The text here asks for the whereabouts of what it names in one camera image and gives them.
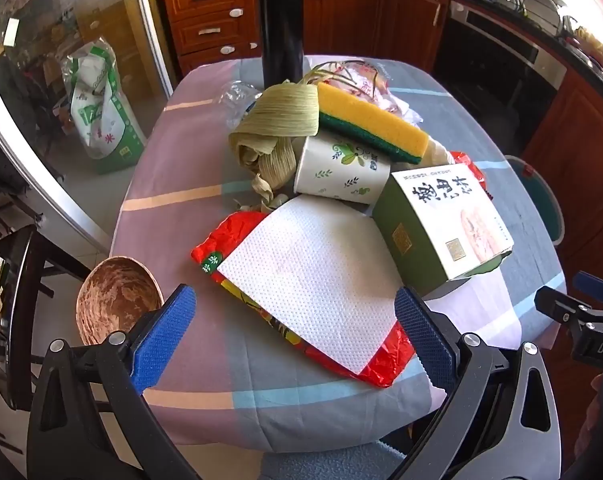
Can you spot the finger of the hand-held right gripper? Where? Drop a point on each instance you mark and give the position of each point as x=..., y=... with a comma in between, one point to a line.
x=594, y=284
x=556, y=305

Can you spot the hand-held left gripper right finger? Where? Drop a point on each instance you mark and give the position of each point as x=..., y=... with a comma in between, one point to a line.
x=424, y=332

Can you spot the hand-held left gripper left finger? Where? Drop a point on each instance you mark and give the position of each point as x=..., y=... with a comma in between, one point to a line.
x=164, y=335

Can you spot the grey teal bin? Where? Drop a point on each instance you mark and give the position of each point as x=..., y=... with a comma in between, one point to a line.
x=544, y=195

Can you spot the green cardboard box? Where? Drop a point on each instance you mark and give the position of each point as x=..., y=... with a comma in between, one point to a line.
x=446, y=210

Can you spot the white paper towel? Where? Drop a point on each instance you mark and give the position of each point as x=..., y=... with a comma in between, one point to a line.
x=311, y=275

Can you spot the large red snack bag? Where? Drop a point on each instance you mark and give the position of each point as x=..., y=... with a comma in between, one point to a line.
x=231, y=225

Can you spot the small red snack wrapper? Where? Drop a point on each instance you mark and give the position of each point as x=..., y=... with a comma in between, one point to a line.
x=474, y=165

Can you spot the leaf print paper cup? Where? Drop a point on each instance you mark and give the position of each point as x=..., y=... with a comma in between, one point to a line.
x=331, y=170

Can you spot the yellow green sponge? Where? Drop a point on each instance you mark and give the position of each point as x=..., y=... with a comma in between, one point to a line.
x=366, y=115

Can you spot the dried corn husks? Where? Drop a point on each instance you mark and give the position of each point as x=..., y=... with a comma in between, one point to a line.
x=276, y=115

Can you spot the clear plastic cup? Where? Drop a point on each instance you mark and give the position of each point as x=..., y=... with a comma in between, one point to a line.
x=236, y=97

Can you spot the wooden bowl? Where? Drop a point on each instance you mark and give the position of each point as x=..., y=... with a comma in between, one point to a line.
x=111, y=295

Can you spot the dark wooden furniture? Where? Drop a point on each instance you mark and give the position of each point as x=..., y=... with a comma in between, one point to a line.
x=21, y=270

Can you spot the blue cushioned chair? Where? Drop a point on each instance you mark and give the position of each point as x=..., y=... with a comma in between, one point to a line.
x=331, y=465

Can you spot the plaid tablecloth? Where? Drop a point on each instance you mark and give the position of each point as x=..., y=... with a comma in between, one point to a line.
x=181, y=170

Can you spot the glass sliding door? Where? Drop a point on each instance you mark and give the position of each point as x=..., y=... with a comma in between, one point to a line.
x=41, y=170

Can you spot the green white sack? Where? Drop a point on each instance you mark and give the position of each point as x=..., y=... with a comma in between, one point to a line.
x=106, y=130

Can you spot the built-in black oven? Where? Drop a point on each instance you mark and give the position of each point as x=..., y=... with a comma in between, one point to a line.
x=491, y=75

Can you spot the bread packet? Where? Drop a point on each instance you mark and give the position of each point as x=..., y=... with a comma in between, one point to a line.
x=366, y=72

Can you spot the wooden kitchen cabinets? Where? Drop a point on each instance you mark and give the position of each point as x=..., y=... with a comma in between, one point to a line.
x=341, y=15

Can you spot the black thermos bottle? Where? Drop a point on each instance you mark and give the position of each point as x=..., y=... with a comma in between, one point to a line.
x=281, y=20

